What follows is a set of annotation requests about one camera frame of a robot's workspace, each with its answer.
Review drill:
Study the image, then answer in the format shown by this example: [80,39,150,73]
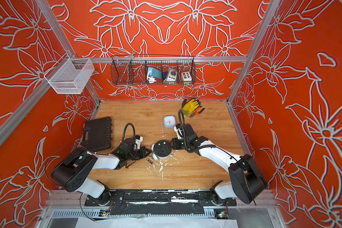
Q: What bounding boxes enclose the clear plastic wall bin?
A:
[45,59,95,95]

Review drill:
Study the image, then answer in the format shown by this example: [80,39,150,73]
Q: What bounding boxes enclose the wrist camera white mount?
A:
[135,135,143,150]
[173,123,183,140]

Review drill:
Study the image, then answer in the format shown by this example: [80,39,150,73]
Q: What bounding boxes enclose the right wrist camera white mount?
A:
[173,123,183,140]

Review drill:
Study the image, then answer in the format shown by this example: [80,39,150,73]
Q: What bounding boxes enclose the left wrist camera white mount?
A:
[135,135,143,150]

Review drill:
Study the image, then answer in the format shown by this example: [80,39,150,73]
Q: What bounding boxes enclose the yellow work glove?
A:
[181,98,200,117]

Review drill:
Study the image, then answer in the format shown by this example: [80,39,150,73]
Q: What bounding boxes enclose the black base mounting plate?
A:
[85,190,237,218]

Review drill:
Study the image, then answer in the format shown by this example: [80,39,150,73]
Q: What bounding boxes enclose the orange handled pliers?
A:
[190,106,205,118]

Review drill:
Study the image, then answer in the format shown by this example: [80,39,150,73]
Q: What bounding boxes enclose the black wire wall basket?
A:
[111,54,196,86]

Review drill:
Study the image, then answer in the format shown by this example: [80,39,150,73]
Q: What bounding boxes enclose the white twin-bell alarm clock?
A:
[151,140,173,160]

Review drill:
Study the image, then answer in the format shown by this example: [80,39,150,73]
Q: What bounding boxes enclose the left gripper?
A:
[126,147,153,162]

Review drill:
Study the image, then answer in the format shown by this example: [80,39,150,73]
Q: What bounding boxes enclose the blue white item in basket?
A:
[146,67,162,84]

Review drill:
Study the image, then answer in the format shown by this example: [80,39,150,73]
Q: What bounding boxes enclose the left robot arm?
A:
[50,123,152,205]

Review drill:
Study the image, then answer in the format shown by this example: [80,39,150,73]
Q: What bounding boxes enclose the white grey device in basket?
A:
[162,68,178,83]

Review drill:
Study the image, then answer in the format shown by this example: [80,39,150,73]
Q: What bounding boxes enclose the black plastic tool case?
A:
[80,117,113,152]

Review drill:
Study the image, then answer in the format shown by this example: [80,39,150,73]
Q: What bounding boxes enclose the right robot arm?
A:
[171,110,267,205]

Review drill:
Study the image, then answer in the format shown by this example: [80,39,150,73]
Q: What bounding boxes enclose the light blue square alarm clock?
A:
[163,116,176,129]

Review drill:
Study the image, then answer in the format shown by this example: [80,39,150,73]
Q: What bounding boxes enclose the white button box in basket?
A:
[180,72,192,84]

